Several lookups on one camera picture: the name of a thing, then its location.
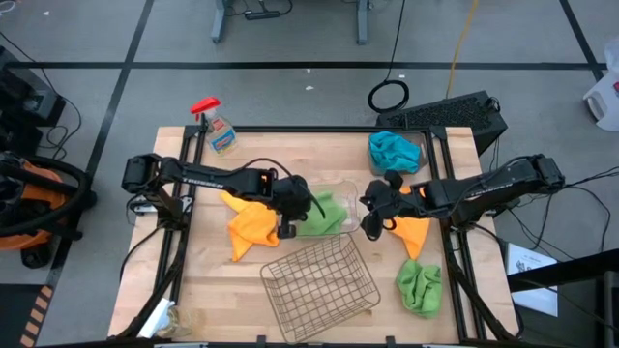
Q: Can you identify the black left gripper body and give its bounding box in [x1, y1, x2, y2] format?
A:
[268, 174, 314, 241]

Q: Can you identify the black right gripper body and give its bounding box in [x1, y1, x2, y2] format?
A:
[361, 169, 427, 242]

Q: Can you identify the clear plastic bin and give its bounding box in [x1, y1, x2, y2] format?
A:
[289, 178, 362, 238]

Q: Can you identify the orange microfiber towel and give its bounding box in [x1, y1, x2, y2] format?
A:
[389, 186, 431, 261]
[220, 191, 281, 263]

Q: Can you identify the green microfiber towel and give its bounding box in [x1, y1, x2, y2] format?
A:
[295, 190, 348, 238]
[395, 259, 443, 320]

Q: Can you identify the copper wire basket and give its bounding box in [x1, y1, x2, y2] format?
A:
[259, 233, 382, 344]

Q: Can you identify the smoked grey plastic bin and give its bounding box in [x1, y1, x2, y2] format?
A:
[366, 130, 430, 178]

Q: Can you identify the spray bottle with red trigger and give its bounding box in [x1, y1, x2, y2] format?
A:
[190, 96, 239, 156]

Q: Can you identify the black computer tower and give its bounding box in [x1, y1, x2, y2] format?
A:
[375, 90, 509, 157]

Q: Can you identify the white printed paper sheet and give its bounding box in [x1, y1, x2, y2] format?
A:
[505, 243, 560, 318]

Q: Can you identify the grey desk leg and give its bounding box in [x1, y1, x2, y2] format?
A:
[211, 0, 228, 44]
[356, 0, 371, 46]

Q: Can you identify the clear bottle with white cap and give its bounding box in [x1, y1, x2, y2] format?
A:
[137, 298, 204, 339]

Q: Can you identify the black beam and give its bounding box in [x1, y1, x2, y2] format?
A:
[507, 248, 619, 294]

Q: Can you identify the black power strip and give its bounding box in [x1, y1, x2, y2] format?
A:
[244, 9, 282, 21]

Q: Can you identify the orange shop vacuum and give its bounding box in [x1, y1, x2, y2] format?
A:
[0, 152, 93, 270]

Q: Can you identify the black equipment stack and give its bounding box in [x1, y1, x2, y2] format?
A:
[0, 45, 67, 156]

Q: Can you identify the black aluminium table frame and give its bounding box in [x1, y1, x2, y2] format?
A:
[115, 124, 521, 347]

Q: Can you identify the coiled black cable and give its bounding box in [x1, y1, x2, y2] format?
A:
[367, 0, 411, 115]

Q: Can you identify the yellow cable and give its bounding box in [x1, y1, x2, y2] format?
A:
[444, 0, 481, 101]

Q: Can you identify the black floor cable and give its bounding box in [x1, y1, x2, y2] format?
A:
[0, 31, 83, 160]
[483, 166, 619, 255]

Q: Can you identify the black vacuum hose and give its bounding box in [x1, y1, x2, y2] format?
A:
[0, 154, 98, 238]

